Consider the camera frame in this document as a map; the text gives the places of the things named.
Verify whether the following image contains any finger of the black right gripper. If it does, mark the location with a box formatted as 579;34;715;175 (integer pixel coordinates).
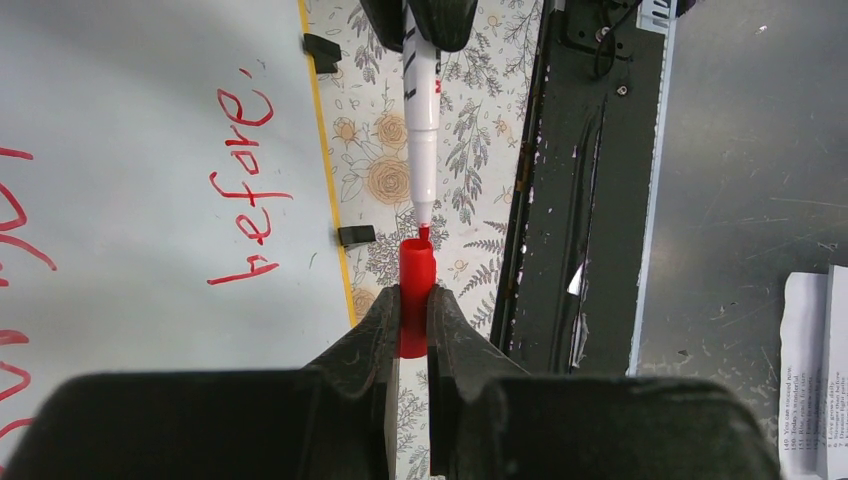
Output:
408;0;478;53
360;0;404;53

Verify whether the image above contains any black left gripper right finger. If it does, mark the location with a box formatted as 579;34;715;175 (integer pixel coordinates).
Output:
427;287;781;479

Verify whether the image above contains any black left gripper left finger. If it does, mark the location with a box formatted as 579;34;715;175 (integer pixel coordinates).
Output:
4;287;401;479

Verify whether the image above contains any white red whiteboard marker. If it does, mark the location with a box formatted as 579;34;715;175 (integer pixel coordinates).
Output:
403;1;441;240

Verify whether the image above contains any red marker cap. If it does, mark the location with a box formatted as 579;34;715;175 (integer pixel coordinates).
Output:
399;238;437;359

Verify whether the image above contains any yellow framed whiteboard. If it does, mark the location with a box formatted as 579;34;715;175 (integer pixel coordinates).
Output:
1;1;352;459

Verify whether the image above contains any black whiteboard foot clip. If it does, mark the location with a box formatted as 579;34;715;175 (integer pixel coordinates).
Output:
303;33;342;75
337;225;376;249

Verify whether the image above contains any floral patterned table mat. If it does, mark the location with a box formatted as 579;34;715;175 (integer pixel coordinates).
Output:
301;0;551;480

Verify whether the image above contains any white printed paper sheet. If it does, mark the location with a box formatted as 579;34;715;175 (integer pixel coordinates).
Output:
778;265;847;479

